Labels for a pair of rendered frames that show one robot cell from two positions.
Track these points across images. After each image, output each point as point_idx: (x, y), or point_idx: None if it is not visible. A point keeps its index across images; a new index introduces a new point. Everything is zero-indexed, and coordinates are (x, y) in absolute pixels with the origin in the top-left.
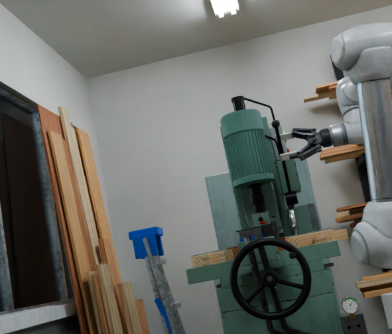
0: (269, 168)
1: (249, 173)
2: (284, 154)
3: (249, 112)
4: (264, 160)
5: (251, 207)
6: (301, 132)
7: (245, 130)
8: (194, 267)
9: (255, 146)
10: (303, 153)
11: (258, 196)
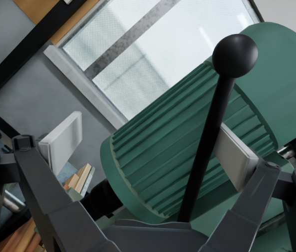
0: (140, 178)
1: (115, 131)
2: (69, 116)
3: (270, 33)
4: (146, 146)
5: (130, 213)
6: (261, 198)
7: (209, 62)
8: (78, 171)
9: (172, 103)
10: None
11: (98, 187)
